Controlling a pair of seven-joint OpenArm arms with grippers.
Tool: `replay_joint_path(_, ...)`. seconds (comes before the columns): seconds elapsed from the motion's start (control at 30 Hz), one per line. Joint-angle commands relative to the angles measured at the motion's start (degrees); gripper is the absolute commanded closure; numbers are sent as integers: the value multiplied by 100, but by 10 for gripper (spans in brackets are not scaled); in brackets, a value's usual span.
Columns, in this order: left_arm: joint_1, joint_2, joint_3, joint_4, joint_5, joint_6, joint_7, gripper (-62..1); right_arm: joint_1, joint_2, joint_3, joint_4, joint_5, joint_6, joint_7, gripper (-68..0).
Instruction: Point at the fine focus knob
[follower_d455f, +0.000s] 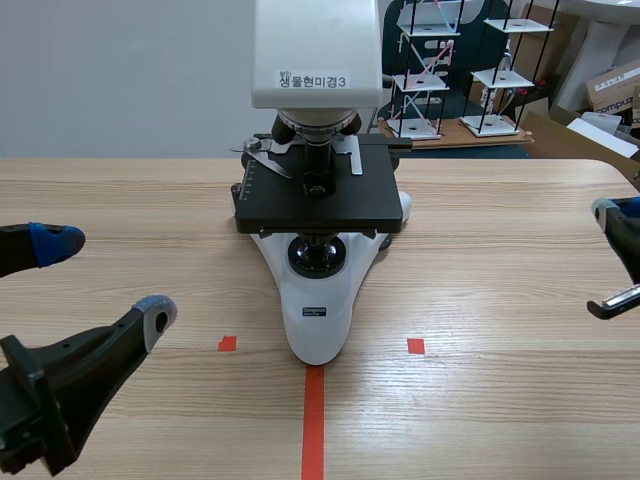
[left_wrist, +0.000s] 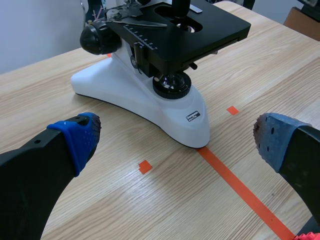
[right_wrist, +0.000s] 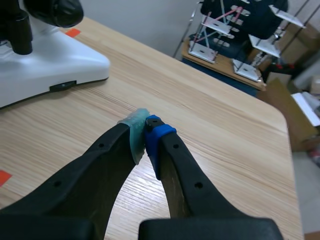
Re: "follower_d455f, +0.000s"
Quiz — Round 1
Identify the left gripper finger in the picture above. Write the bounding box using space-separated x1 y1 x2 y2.
0 222 86 280

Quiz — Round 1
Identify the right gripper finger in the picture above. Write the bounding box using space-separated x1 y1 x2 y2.
587 283 640 321
590 197 640 284

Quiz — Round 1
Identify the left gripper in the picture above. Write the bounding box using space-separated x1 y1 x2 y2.
0 294 179 479

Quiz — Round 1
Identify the open brown cardboard box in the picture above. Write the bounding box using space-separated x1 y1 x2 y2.
519 105 640 194

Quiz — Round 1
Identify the low wooden desk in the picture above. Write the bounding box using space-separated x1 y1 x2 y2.
372 117 537 151

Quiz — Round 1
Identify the white tiered black rod tower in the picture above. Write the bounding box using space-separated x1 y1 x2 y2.
459 0 556 138

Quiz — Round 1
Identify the dark blue chair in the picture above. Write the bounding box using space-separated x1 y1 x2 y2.
382 0 507 121

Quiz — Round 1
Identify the white tiered straw tower model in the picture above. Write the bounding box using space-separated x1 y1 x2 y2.
388 0 462 139

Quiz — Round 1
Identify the white and black microscope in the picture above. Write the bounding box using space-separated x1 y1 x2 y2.
229 0 415 366

